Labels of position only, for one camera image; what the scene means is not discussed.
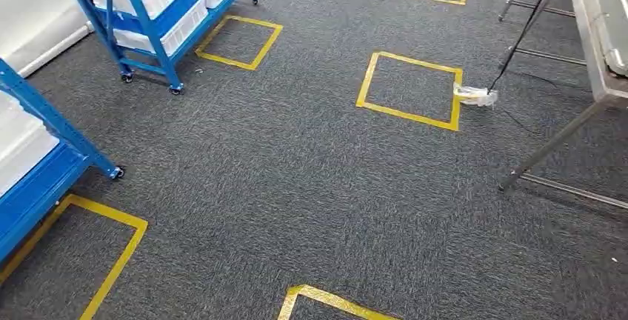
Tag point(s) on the clear tape wad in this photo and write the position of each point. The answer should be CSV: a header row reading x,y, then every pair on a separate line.
x,y
475,96

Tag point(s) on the blue plastic crate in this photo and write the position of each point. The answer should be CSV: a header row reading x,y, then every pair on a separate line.
x,y
169,18

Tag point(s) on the blue wheeled shelf cart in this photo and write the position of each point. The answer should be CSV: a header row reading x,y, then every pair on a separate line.
x,y
39,195
147,23

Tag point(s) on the steel bench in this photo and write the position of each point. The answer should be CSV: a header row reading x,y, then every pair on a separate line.
x,y
584,23

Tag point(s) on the steel tray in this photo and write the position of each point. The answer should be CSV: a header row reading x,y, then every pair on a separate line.
x,y
611,13

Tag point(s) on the white wall panel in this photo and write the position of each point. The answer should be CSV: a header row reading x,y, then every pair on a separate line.
x,y
34,8

